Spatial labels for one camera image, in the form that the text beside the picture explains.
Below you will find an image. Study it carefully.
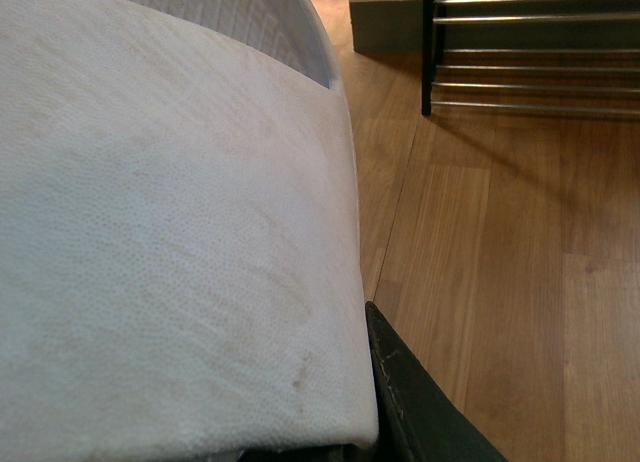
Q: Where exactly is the black metal shoe rack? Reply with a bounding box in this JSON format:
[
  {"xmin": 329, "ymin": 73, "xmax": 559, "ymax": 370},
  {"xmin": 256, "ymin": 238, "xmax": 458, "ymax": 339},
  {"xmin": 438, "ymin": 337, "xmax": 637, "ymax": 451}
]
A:
[{"xmin": 422, "ymin": 0, "xmax": 639, "ymax": 119}]

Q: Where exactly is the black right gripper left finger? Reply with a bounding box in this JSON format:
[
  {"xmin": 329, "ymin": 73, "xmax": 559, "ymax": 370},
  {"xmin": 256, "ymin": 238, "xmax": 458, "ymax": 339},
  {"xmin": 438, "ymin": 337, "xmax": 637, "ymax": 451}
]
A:
[{"xmin": 239, "ymin": 444, "xmax": 375, "ymax": 462}]

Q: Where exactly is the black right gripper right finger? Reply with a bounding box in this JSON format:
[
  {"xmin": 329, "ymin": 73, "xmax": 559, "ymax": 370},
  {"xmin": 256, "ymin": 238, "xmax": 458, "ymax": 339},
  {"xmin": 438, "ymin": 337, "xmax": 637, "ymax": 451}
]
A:
[{"xmin": 365, "ymin": 302, "xmax": 505, "ymax": 461}]

